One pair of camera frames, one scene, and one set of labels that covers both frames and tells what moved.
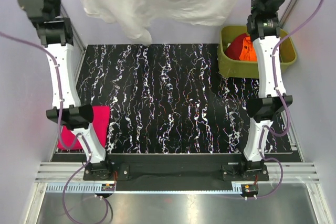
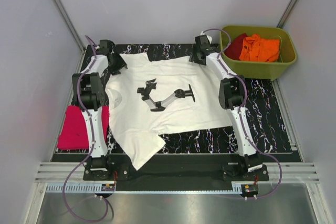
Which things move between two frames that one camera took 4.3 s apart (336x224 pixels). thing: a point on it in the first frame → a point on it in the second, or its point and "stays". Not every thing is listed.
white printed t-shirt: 144,2 → 147,98
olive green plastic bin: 229,68 stays
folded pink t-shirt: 101,123 stays
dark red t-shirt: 233,51 stays
